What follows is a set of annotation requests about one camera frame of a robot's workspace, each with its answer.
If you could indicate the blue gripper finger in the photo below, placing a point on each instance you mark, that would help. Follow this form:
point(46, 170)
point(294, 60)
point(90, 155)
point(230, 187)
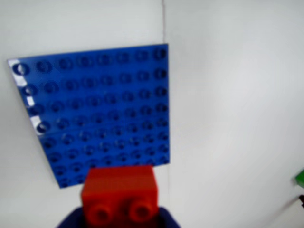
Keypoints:
point(167, 221)
point(73, 221)

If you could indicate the green chair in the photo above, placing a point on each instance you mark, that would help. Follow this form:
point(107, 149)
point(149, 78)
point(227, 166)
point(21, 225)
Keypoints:
point(300, 178)

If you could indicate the blue 8x8 studded plate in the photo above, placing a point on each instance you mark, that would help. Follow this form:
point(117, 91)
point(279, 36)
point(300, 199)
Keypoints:
point(95, 107)

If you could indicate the red 2x2 toy block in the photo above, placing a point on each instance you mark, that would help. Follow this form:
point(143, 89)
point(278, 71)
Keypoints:
point(118, 185)

